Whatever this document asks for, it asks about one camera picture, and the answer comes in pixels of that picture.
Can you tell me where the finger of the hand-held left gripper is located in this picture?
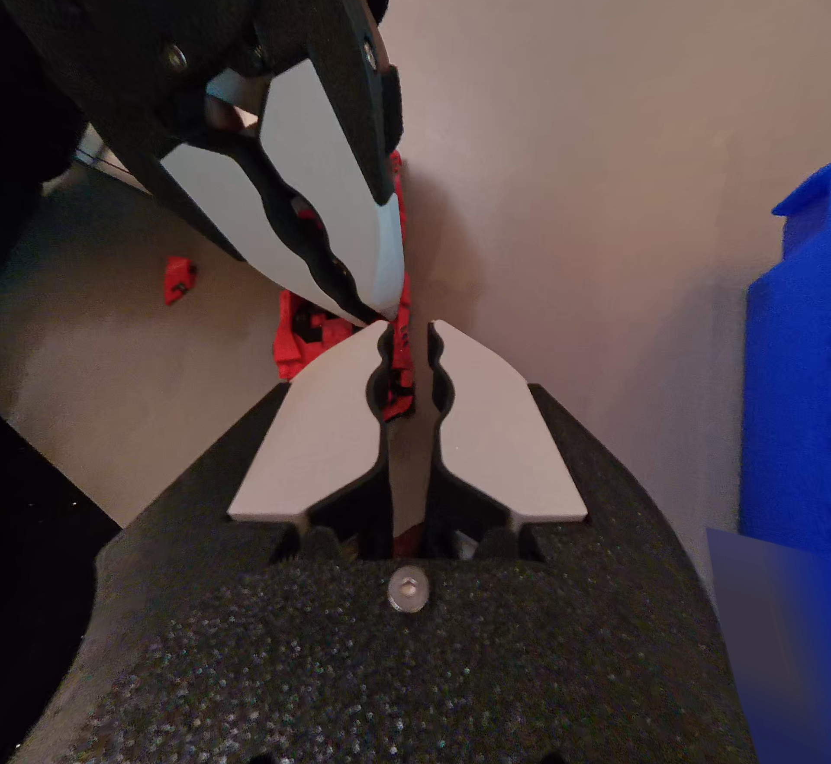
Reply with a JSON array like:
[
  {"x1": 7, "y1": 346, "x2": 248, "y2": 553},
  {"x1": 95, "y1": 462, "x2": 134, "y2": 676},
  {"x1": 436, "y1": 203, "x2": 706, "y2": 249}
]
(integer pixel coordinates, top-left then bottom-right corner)
[
  {"x1": 206, "y1": 58, "x2": 405, "y2": 322},
  {"x1": 159, "y1": 131, "x2": 387, "y2": 328}
]

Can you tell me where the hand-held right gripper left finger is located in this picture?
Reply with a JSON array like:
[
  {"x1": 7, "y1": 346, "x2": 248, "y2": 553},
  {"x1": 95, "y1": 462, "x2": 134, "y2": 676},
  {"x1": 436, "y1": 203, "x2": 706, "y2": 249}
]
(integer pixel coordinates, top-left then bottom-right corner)
[{"x1": 227, "y1": 320, "x2": 398, "y2": 541}]

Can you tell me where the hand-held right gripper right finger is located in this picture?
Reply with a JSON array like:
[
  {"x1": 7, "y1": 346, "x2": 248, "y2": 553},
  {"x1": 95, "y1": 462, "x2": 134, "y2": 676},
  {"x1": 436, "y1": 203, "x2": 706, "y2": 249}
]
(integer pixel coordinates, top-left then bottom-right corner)
[{"x1": 425, "y1": 320, "x2": 589, "y2": 541}]

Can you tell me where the red lego car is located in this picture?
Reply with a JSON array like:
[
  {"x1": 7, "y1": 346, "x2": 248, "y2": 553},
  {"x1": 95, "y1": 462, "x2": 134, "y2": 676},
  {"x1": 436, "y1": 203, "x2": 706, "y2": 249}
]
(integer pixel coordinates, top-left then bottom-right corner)
[{"x1": 273, "y1": 150, "x2": 416, "y2": 422}]

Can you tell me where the red lego piece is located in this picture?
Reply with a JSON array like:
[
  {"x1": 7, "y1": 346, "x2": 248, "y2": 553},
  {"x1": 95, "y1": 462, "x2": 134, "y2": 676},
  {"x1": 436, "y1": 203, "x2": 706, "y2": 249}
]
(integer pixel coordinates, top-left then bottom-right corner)
[{"x1": 164, "y1": 255, "x2": 198, "y2": 306}]

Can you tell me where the blue plastic bin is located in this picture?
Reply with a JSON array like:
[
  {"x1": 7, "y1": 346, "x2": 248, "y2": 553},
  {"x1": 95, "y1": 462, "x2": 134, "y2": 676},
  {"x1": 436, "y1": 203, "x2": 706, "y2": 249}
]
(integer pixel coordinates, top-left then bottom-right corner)
[{"x1": 740, "y1": 163, "x2": 831, "y2": 541}]

